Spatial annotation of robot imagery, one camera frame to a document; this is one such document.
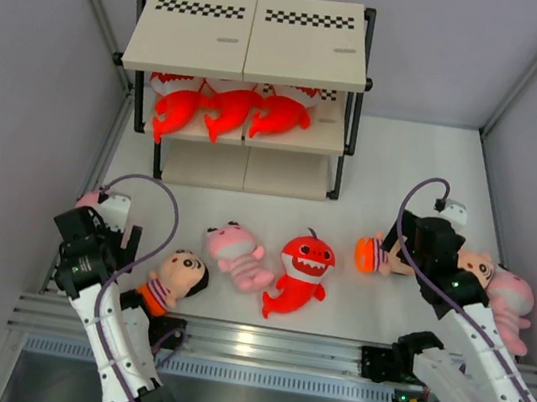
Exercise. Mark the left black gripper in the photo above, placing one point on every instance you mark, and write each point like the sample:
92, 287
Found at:
122, 256

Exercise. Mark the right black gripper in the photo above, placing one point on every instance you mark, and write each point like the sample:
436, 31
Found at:
410, 230

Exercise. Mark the doll plush orange pants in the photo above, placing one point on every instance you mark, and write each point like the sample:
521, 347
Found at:
370, 257

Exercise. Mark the pink striped plush table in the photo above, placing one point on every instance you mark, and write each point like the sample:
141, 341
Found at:
511, 300
237, 253

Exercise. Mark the red shark plush mouth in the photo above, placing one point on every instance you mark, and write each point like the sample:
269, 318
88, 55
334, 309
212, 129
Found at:
307, 261

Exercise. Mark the pink striped plush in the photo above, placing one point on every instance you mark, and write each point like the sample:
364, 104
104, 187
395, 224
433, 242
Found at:
90, 199

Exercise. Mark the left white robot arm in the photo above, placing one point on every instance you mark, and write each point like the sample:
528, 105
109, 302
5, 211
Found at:
92, 258

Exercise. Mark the doll plush near left arm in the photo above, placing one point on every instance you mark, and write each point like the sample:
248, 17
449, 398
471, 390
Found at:
182, 275

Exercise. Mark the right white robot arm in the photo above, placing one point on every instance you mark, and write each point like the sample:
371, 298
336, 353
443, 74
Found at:
464, 358

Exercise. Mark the red shark plush left shelf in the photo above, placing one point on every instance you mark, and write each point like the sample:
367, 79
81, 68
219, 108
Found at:
179, 97

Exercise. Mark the red shark plush shelf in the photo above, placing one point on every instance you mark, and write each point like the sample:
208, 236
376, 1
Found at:
179, 97
233, 100
287, 108

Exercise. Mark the red shark plush middle shelf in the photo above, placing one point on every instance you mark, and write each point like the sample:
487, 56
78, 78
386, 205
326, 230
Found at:
233, 100

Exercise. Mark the red shark plush right shelf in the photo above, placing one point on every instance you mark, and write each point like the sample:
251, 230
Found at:
287, 108

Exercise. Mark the doll plush far right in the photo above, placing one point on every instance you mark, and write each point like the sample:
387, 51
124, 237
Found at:
479, 264

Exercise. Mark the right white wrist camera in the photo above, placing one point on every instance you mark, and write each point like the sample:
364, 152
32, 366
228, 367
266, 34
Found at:
452, 211

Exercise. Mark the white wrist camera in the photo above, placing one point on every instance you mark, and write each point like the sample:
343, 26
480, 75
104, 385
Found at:
114, 210
452, 211

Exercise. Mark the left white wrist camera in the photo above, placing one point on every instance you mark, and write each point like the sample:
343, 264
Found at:
114, 210

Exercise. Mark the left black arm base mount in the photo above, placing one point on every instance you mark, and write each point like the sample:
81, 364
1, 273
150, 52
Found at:
166, 332

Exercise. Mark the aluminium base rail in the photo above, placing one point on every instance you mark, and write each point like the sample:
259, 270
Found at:
327, 355

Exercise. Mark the slotted grey cable duct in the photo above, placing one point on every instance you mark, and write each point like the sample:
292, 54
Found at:
187, 366

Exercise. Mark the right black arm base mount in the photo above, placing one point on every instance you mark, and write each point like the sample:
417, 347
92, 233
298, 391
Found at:
380, 365

